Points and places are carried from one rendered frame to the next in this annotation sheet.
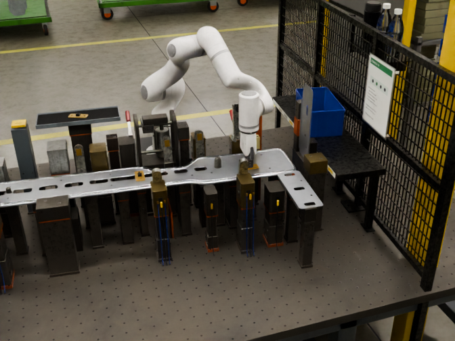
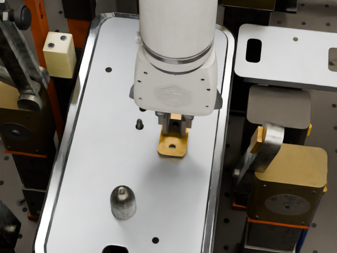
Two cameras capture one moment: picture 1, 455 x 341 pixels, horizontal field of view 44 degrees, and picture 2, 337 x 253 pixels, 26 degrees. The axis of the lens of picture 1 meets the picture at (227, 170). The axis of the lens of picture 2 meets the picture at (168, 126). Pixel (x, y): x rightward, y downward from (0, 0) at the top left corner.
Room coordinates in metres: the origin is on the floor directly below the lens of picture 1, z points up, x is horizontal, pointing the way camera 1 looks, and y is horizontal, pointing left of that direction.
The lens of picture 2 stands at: (1.97, 0.40, 1.85)
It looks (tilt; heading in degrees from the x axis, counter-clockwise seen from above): 58 degrees down; 291
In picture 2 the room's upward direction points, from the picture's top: straight up
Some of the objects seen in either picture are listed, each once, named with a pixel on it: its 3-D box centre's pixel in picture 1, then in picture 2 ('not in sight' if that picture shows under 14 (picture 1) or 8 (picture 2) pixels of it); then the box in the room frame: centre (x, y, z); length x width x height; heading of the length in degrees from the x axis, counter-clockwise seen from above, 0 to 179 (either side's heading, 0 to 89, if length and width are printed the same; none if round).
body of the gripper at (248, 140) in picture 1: (248, 139); (176, 70); (2.15, -0.09, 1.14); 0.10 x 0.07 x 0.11; 13
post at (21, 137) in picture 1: (28, 169); not in sight; (2.31, 0.93, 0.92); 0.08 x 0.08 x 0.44; 13
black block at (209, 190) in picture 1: (211, 221); not in sight; (1.98, 0.07, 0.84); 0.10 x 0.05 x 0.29; 13
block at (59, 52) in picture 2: (254, 170); (72, 114); (2.34, -0.13, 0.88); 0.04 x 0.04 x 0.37; 13
